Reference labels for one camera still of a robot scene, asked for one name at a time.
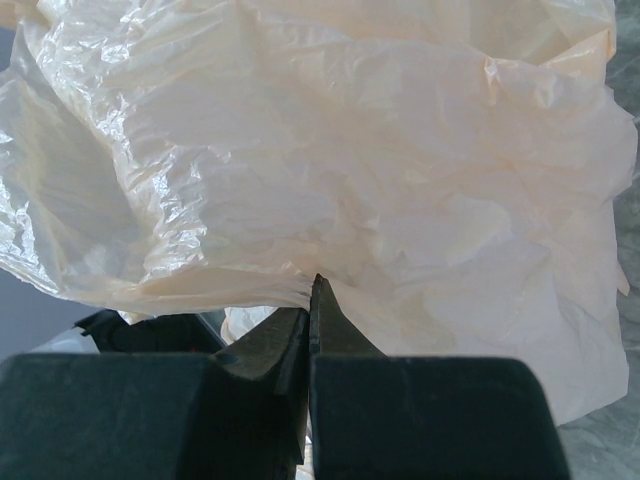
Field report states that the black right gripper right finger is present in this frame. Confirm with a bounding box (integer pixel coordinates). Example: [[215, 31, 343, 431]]
[[310, 277, 570, 479]]

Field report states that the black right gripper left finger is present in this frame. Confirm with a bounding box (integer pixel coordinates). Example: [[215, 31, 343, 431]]
[[1, 308, 309, 479]]

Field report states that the orange banana-print plastic bag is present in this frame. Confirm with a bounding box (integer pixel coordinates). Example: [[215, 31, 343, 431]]
[[1, 1, 638, 424]]

